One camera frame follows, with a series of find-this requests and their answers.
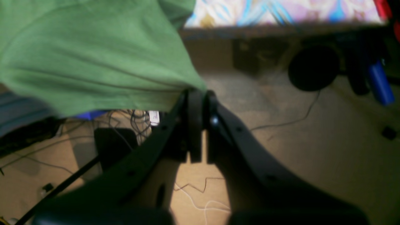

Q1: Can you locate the black round stool base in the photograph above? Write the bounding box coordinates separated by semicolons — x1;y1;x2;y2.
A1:
287;46;340;92

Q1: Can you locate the patterned tablecloth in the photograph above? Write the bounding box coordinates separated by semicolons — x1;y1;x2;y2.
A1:
184;0;384;29

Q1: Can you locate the blue orange clamp top left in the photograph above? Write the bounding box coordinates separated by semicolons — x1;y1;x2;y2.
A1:
347;31;400;107

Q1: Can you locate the green t-shirt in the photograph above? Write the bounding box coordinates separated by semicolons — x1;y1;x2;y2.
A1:
1;0;207;116

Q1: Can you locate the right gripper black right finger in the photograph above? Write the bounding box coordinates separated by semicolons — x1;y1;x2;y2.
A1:
205;91;370;225

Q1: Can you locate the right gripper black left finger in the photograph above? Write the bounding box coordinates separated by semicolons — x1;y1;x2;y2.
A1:
32;90;204;225

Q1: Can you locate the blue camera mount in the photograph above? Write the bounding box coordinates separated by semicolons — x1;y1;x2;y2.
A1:
73;111;108;121

